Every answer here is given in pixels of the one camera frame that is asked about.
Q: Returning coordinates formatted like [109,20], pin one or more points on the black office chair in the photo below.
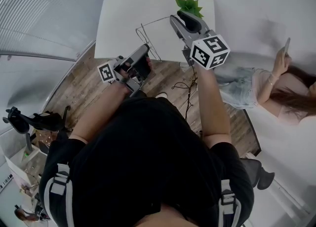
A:
[259,173]

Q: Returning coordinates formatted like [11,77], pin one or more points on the person's black shirt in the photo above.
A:
[138,162]

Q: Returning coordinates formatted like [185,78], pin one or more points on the person's white shoe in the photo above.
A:
[161,95]

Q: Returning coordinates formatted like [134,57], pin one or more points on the green artificial plant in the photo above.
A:
[188,5]

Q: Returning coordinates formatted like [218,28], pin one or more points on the person's left hand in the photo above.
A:
[148,63]

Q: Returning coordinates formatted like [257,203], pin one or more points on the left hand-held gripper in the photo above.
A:
[133,59]

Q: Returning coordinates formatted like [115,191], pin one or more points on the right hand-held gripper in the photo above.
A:
[209,52]

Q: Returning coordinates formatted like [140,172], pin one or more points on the person's right forearm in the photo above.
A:
[213,107]

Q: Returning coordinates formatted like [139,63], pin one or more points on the white window blinds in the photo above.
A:
[37,16]

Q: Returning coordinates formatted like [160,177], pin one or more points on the person's left forearm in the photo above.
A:
[98,115]

